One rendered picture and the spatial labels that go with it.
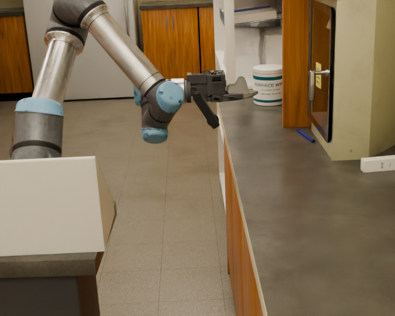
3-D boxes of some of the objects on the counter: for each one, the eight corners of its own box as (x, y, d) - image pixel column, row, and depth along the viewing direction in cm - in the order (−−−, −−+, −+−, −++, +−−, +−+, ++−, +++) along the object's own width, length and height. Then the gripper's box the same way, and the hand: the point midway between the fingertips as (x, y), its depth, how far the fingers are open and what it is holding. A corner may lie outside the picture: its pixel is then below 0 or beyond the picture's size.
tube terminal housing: (382, 126, 216) (395, -112, 191) (415, 157, 186) (436, -123, 160) (311, 130, 216) (315, -109, 191) (332, 161, 185) (340, -119, 160)
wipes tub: (282, 98, 262) (282, 63, 257) (287, 105, 250) (287, 68, 245) (251, 99, 262) (251, 64, 257) (254, 106, 250) (254, 70, 245)
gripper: (185, 77, 177) (259, 73, 177) (185, 71, 185) (256, 68, 186) (187, 106, 180) (259, 103, 180) (187, 98, 188) (256, 95, 189)
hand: (253, 94), depth 184 cm, fingers closed
